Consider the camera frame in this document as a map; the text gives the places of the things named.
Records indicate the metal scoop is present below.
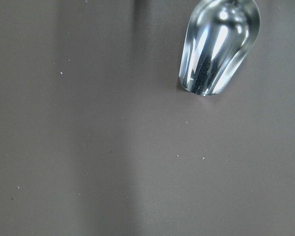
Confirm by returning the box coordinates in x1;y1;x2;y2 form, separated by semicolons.
178;0;260;96

